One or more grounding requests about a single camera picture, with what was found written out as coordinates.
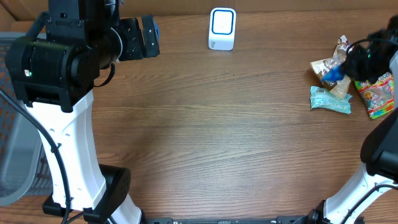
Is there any blue Oreo cookie pack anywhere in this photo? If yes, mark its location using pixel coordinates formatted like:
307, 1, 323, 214
322, 67, 345, 82

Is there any green Haribo gummy bag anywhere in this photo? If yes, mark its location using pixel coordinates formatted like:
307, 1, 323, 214
354, 72, 394, 119

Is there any dried mushroom snack bag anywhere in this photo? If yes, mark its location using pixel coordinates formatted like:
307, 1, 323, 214
310, 35, 351, 99

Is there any light teal snack packet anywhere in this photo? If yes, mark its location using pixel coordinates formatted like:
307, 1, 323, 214
310, 86, 352, 114

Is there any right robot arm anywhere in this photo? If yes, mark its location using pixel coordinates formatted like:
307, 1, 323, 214
296, 16, 397, 223

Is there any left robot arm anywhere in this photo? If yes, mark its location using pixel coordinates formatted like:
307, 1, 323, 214
6, 0, 160, 224

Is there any white barcode scanner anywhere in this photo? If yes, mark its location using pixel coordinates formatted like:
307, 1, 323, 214
208, 7, 236, 51

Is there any grey plastic mesh basket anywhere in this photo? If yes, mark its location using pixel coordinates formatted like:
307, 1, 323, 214
0, 31, 53, 207

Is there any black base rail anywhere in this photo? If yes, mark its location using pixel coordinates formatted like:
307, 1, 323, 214
144, 216, 307, 224

